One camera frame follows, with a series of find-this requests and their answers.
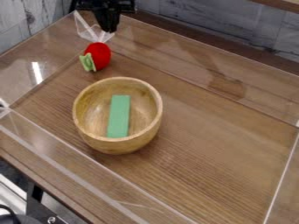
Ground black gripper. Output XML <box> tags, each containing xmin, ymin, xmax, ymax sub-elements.
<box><xmin>73</xmin><ymin>0</ymin><xmax>136</xmax><ymax>32</ymax></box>

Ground red plush fruit green leaves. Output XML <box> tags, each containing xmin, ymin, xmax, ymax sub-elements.
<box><xmin>79</xmin><ymin>42</ymin><xmax>111</xmax><ymax>72</ymax></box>

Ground wooden bowl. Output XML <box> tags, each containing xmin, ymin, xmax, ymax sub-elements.
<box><xmin>72</xmin><ymin>77</ymin><xmax>164</xmax><ymax>155</ymax></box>

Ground green rectangular block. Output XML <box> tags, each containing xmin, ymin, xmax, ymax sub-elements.
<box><xmin>107</xmin><ymin>94</ymin><xmax>131</xmax><ymax>138</ymax></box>

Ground black metal table leg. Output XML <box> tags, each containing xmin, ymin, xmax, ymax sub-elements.
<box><xmin>27</xmin><ymin>182</ymin><xmax>43</xmax><ymax>202</ymax></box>

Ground black cable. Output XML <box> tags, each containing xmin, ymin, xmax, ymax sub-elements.
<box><xmin>0</xmin><ymin>204</ymin><xmax>21</xmax><ymax>224</ymax></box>

